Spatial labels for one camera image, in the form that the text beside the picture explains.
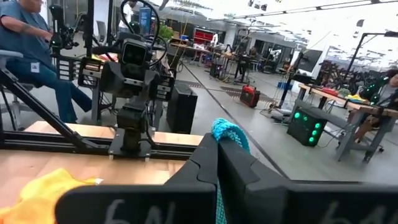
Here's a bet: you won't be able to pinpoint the black metal pole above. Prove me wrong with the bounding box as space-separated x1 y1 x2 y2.
85 0 96 58

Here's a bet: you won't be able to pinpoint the blue screen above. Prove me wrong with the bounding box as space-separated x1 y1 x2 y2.
138 6 153 36

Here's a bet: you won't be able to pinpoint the black tower box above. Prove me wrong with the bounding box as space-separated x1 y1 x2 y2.
165 81 199 135

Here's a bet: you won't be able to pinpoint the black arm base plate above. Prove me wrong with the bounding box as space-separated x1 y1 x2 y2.
108 127 154 161

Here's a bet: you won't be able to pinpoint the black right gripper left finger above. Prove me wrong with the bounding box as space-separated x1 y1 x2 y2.
55 133 218 224

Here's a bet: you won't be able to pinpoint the orange microfiber towel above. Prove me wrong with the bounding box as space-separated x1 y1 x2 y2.
0 167 104 224

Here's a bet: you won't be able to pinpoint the black monitor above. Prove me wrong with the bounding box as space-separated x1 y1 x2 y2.
290 49 325 77

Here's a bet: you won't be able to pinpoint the red shelf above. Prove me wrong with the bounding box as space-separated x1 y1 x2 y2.
192 27 216 45

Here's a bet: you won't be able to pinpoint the person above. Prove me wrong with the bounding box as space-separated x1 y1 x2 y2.
348 68 398 142
119 0 139 34
0 0 111 124

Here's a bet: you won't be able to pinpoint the black aluminium table frame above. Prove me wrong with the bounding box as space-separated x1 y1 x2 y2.
0 67 205 161

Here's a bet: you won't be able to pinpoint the yellow cloth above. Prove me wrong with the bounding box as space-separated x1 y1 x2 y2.
346 93 368 104

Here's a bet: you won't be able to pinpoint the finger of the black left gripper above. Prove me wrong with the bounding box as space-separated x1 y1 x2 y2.
77 57 104 88
155 74 175 102

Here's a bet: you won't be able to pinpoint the wooden workbench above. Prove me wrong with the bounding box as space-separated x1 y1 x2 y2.
294 83 398 164

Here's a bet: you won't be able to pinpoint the grey chair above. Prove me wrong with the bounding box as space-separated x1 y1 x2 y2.
0 49 37 131

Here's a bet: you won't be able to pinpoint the black lamp stand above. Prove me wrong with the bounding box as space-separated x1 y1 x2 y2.
343 30 398 82

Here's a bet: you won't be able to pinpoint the red portable box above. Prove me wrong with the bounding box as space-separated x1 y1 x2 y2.
239 84 262 109

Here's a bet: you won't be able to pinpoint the teal microfiber towel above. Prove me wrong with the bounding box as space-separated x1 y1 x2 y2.
211 117 251 224

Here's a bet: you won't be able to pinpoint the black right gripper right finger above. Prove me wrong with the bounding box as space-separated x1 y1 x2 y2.
217 138 398 224

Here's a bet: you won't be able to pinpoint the green plant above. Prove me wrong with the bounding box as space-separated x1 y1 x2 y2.
158 24 175 42

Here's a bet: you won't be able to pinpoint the black computer green lights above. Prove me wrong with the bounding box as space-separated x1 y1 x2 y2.
286 106 328 147

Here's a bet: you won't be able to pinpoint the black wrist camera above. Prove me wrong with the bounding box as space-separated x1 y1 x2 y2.
121 39 150 81

